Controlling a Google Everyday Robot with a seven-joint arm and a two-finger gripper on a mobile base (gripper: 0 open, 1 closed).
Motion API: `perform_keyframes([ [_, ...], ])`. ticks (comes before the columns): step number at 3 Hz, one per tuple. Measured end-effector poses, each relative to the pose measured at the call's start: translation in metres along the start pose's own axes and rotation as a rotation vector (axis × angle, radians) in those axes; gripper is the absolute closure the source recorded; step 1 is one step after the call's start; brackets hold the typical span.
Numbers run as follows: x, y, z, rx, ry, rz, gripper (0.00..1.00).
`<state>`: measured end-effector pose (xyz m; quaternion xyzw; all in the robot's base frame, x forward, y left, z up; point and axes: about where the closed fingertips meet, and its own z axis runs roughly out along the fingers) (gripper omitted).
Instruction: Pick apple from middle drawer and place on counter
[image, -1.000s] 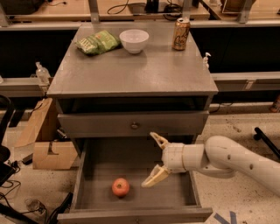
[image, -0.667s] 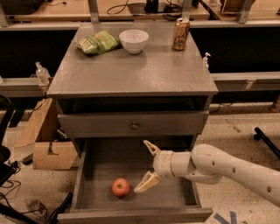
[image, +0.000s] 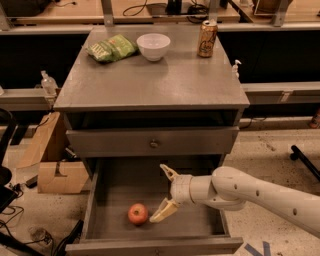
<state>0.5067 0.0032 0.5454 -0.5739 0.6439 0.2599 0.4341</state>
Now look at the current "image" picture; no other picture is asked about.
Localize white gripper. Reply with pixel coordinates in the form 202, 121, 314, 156
149, 164, 193, 223

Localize red apple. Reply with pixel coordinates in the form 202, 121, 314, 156
127, 203, 148, 226

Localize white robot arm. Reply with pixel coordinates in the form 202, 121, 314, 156
150, 164, 320, 238

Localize closed top drawer with knob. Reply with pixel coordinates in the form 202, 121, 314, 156
66, 127, 239, 158

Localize open middle drawer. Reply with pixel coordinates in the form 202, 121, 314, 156
66, 158, 243, 256

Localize grey wooden drawer cabinet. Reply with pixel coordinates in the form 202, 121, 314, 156
54, 25, 249, 172

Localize cardboard box on floor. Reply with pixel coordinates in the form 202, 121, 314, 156
37, 161, 89, 194

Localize black stand leg right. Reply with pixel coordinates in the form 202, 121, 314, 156
290, 145, 320, 182

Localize white pump bottle right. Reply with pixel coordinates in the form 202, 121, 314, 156
232, 59, 242, 78

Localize white ceramic bowl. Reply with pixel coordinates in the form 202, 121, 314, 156
137, 33, 171, 61

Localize green chip bag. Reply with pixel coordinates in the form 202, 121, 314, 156
86, 34, 138, 63

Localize clear sanitizer bottle left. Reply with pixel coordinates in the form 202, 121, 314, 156
41, 70, 58, 96

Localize black chair left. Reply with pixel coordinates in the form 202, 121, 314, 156
0, 109, 17, 212

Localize gold soda can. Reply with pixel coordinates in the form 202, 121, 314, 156
197, 19, 218, 58

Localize wooden desk in background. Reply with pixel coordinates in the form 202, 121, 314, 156
6, 0, 241, 26

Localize black cables on floor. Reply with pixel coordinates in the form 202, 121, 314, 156
0, 204, 84, 256

